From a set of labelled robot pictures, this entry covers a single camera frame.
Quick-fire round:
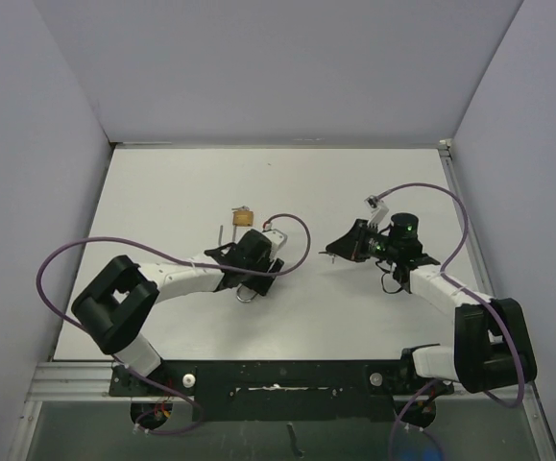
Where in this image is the brass padlock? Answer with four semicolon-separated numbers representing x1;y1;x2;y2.
235;284;258;303
230;206;254;243

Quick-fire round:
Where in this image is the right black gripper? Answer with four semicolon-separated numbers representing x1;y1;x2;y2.
326;219;399;263

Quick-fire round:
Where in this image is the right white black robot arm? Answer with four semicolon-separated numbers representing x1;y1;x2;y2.
325;212;538;393

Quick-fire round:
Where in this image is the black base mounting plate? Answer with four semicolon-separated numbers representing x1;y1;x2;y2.
109;357;454;428

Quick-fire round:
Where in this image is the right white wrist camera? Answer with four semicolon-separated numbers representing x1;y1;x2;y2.
365;195;389;229

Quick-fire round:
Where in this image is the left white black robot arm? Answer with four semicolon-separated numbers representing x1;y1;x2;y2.
72;230;287;395

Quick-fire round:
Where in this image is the aluminium frame rail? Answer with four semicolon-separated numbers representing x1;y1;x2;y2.
438;138;556;460

